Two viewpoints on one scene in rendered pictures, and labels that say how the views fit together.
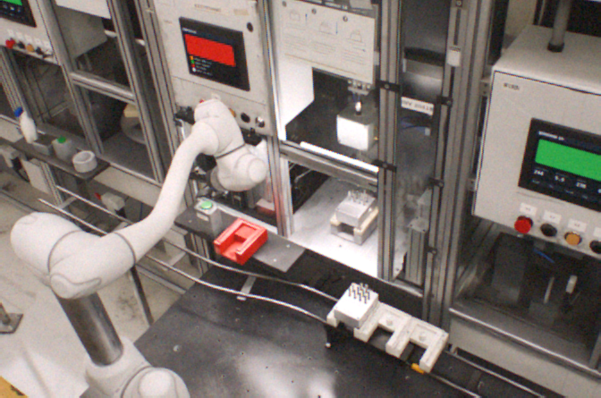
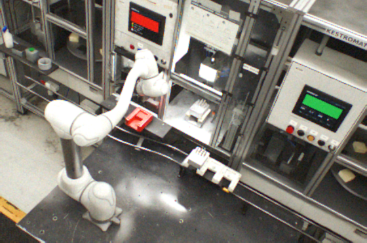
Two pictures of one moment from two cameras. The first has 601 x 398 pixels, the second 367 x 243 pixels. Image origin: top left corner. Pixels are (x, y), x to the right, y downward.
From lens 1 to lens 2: 0.57 m
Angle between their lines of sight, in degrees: 12
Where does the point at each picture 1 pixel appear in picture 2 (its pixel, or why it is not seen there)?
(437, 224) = (246, 123)
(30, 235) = (60, 112)
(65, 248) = (81, 121)
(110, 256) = (103, 127)
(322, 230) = (180, 117)
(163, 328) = (92, 161)
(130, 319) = (53, 152)
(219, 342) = (122, 170)
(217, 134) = (148, 68)
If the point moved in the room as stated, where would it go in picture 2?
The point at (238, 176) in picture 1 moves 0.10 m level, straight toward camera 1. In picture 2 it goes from (155, 90) to (158, 101)
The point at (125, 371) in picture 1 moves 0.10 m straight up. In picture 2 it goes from (84, 182) to (84, 172)
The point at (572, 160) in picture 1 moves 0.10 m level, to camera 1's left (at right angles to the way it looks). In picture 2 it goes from (319, 105) to (301, 105)
